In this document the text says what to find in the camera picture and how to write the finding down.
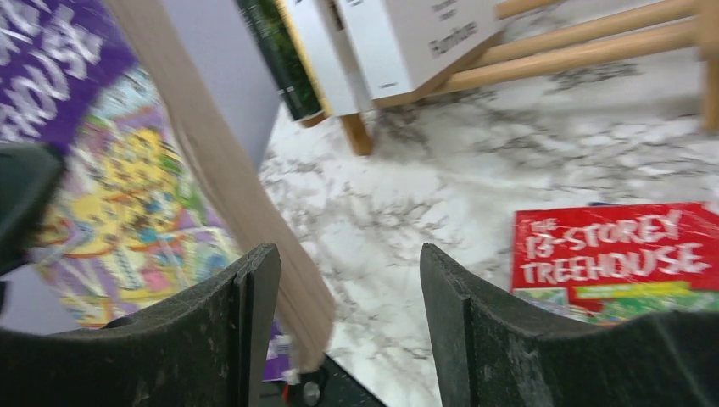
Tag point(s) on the green alice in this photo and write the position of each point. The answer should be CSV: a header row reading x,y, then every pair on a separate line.
x,y
276,46

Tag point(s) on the wooden book rack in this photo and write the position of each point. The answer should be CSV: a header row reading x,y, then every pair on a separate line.
x,y
657,27

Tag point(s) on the purple 52-storey treehouse book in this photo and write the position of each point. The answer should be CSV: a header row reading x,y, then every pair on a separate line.
x,y
156,195

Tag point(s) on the yellow book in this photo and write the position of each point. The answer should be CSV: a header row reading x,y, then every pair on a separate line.
x,y
303,56

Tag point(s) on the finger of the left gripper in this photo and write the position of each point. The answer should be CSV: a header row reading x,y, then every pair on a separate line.
x,y
30,174

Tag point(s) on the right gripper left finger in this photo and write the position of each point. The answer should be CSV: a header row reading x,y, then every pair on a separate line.
x,y
204,346

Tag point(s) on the white afternoon tea coffee book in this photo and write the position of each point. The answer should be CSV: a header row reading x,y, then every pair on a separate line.
x,y
325,40

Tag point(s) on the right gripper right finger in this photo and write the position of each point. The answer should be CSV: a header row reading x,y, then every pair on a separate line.
x,y
492,348

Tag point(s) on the white furniture book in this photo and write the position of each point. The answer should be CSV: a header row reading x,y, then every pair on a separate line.
x,y
407,49

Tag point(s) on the red 13-storey treehouse book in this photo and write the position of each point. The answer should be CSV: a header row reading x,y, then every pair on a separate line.
x,y
608,263

